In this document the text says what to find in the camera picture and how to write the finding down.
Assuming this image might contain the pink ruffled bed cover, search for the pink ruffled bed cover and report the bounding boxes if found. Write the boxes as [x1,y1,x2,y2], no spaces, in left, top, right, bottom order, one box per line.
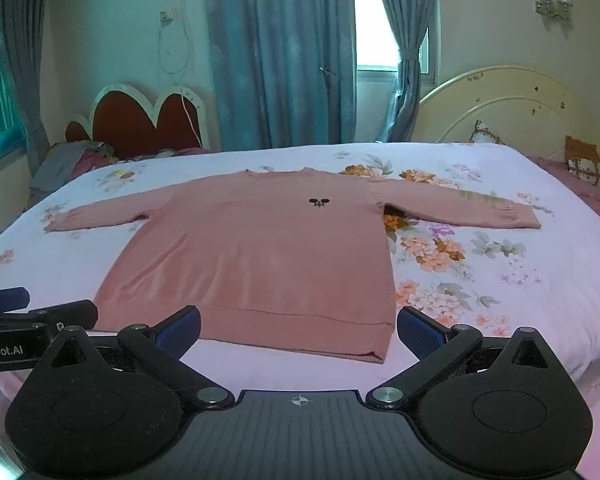
[527,155,600,234]

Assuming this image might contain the white hanging cable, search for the white hanging cable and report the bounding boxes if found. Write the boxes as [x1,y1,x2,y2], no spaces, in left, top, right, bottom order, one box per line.
[157,0,204,149]

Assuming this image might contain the orange patterned pillow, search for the orange patterned pillow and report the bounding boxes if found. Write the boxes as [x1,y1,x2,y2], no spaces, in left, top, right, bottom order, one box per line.
[564,135,600,187]

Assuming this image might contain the pile of clothes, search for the pile of clothes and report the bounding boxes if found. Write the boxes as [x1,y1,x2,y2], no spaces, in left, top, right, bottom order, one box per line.
[29,140,119,194]

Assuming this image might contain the bed with floral sheet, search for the bed with floral sheet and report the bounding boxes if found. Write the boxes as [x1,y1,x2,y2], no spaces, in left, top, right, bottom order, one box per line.
[0,142,600,480]

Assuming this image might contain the grey curtain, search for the grey curtain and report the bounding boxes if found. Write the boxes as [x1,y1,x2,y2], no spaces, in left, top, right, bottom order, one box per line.
[0,0,51,173]

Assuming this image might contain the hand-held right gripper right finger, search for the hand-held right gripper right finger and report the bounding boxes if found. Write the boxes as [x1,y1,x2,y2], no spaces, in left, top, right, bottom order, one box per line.
[368,306,574,410]

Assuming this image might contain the tied blue curtain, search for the tied blue curtain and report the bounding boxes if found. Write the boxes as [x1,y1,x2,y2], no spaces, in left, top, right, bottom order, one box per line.
[369,0,441,144]

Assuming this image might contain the crystal wall lamp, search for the crystal wall lamp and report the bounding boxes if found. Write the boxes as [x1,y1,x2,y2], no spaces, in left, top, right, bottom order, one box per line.
[534,0,575,24]

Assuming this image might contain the patterned white pillow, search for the patterned white pillow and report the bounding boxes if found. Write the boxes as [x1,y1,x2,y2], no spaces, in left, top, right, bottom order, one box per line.
[469,120,506,146]

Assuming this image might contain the red heart-shaped headboard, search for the red heart-shaped headboard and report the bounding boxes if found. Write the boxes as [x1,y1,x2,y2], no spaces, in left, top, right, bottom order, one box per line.
[65,81,212,159]

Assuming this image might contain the cream round headboard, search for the cream round headboard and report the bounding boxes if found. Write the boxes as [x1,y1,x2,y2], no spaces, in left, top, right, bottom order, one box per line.
[419,65,600,162]

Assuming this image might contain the bright window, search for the bright window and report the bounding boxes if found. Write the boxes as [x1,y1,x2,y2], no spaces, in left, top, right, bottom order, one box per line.
[352,0,431,74]

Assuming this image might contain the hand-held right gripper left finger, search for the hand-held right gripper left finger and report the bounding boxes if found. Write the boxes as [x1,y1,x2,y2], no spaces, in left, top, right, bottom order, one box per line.
[25,305,234,409]

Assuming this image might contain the pink sweater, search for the pink sweater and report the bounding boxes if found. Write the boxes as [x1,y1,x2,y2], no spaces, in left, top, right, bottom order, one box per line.
[44,166,542,365]

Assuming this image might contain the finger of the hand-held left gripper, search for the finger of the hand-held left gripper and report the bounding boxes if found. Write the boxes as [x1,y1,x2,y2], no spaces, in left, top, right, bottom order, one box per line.
[0,287,31,314]
[0,299,100,333]

